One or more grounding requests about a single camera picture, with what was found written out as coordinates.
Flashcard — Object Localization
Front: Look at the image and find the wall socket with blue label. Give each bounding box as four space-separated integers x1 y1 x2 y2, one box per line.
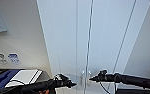
7 53 22 66

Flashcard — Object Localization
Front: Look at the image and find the white wardrobe door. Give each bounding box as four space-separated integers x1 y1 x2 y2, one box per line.
86 0 138 94
44 0 92 94

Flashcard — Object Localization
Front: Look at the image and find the white wall socket plate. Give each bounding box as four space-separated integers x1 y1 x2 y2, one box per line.
0 53 8 65

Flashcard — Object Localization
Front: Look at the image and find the white flat board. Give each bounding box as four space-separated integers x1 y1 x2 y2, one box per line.
4 68 44 89

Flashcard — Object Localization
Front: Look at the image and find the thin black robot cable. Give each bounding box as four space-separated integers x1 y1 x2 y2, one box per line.
98 80 113 94

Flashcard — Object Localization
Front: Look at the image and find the blue moulded tray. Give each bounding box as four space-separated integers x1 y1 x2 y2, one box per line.
0 69 22 93

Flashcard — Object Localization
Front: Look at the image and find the white wardrobe cabinet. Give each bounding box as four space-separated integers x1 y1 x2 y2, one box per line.
35 0 150 94

